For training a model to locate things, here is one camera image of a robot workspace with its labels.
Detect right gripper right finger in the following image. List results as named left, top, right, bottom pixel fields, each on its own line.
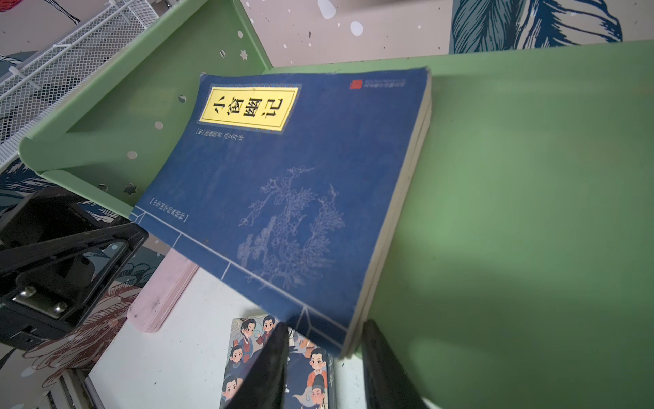
left=361, top=320, right=427, bottom=409

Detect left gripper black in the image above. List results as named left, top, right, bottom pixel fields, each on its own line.
left=1, top=187, right=148, bottom=350

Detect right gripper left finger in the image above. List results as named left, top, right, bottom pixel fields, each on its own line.
left=226, top=323, right=289, bottom=409

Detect blue book small yellow label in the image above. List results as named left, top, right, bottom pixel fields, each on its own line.
left=338, top=96, right=432, bottom=358

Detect blue book wide yellow label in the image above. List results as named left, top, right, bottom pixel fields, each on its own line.
left=129, top=67, right=432, bottom=354

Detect illustrated Chinese history book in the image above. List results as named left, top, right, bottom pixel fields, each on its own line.
left=220, top=315, right=337, bottom=408

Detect pink flat tray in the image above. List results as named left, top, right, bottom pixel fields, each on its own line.
left=127, top=249, right=199, bottom=333

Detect green two-tier wooden shelf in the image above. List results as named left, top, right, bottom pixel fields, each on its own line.
left=19, top=1, right=653, bottom=408

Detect white wire mesh tray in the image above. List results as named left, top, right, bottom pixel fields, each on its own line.
left=1, top=1, right=159, bottom=166

